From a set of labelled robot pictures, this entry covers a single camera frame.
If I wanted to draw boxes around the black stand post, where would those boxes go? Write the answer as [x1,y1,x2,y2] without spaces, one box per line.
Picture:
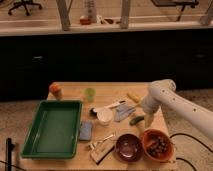
[5,138,14,171]

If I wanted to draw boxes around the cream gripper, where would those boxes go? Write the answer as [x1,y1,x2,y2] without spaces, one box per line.
[137,112,155,133]

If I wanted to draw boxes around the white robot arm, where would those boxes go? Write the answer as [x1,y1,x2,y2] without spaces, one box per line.
[139,79,213,141]

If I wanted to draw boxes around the black and white spatula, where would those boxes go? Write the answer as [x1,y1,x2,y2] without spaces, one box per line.
[90,100,126,116]

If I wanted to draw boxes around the orange bowl with nuts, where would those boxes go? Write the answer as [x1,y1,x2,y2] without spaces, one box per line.
[141,129,174,162]

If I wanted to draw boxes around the orange-capped spice bottle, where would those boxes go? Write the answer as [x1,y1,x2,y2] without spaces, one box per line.
[49,83,62,100]

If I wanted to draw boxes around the green plastic tray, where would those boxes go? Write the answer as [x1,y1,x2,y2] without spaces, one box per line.
[21,100,82,159]

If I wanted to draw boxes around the white measuring cup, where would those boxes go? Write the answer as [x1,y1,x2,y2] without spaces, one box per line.
[97,108,113,126]

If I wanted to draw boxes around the blue sponge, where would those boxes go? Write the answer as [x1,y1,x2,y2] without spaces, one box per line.
[79,121,93,141]

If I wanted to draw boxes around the red bowl on shelf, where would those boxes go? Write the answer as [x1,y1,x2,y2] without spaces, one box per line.
[79,17,92,25]

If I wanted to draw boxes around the green plastic cup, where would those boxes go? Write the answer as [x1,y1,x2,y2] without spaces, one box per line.
[84,88,96,102]

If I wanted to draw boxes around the black cable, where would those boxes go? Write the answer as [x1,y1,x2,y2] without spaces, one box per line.
[169,132,213,171]

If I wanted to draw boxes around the silver fork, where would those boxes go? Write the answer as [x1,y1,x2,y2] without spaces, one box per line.
[87,132,116,150]

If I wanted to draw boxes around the wooden block with black edge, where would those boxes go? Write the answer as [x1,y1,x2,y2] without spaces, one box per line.
[90,140,114,164]

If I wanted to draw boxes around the black office chair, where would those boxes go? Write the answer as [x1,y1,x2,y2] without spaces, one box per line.
[8,0,43,16]

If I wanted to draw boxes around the dark brown bowl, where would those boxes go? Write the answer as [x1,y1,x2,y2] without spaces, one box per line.
[114,134,143,163]

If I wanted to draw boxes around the blue grey cloth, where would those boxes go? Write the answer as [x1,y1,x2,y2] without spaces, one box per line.
[114,104,135,122]

